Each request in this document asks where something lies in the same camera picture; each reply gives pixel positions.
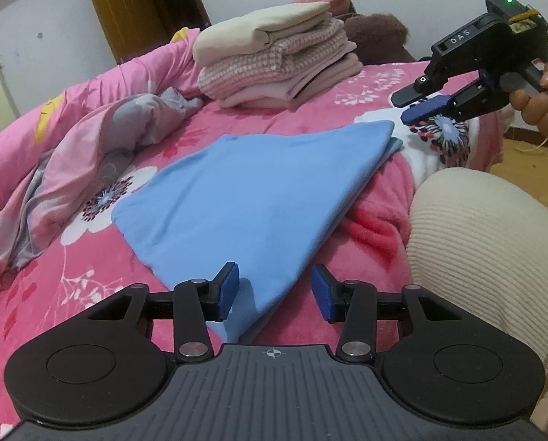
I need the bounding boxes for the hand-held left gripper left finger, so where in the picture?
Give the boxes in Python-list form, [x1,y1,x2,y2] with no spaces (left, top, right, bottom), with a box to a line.
[88,261,240,363]

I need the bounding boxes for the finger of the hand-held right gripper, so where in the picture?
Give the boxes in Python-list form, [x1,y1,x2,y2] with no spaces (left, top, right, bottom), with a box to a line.
[391,73,449,107]
[401,80,493,126]

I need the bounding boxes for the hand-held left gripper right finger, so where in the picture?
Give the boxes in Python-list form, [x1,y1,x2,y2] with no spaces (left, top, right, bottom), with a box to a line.
[311,263,463,363]

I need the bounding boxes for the blue t-shirt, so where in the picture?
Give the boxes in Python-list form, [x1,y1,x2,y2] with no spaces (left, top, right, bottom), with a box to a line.
[111,120,403,343]

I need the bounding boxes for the brown fuzzy item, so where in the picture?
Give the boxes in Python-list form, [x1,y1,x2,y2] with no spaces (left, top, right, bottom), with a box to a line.
[334,11,415,65]

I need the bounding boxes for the person's cream ribbed trousers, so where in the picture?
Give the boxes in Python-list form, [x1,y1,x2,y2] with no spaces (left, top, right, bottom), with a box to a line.
[407,168,548,441]

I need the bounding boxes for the pink grey floral duvet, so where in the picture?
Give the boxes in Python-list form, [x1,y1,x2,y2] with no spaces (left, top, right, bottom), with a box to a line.
[0,28,206,304]

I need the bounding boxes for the wooden door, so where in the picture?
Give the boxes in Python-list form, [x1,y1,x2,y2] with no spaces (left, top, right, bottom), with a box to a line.
[82,0,211,65]

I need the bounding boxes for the white cord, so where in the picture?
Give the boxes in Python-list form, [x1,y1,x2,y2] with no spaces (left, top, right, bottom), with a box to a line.
[515,139,548,158]

